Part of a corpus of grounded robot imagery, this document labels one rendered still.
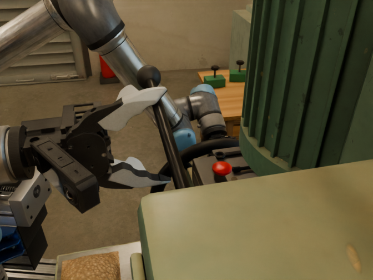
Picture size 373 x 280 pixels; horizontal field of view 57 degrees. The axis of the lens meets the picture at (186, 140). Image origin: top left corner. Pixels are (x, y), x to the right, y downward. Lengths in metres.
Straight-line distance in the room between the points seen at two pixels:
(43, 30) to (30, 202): 0.42
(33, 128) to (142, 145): 1.92
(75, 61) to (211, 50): 1.31
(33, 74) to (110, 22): 2.83
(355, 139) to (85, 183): 0.28
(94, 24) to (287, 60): 0.58
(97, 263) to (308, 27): 0.43
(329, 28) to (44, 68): 3.38
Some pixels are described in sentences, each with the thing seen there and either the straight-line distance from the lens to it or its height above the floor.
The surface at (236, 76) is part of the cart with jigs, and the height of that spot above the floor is 0.56.
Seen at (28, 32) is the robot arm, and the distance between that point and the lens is 0.93.
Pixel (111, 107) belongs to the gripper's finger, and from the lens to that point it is 0.42.
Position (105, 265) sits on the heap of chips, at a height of 0.92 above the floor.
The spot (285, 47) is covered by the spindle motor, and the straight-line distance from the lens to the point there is 0.24.
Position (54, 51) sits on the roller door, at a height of 0.28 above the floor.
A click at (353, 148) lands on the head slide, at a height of 1.24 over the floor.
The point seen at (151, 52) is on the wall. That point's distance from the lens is 3.46.
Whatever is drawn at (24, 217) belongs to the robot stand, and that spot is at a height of 0.72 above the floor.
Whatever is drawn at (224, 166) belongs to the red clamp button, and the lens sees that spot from 0.52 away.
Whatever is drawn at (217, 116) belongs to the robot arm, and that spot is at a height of 0.86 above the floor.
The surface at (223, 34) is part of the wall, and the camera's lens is 3.54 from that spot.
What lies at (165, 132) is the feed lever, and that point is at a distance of 0.38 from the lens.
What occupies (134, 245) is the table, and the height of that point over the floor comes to 0.90.
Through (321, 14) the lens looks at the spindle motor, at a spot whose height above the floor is 1.30.
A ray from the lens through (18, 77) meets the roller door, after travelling 3.61.
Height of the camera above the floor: 1.35
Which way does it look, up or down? 33 degrees down
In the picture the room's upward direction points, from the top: straight up
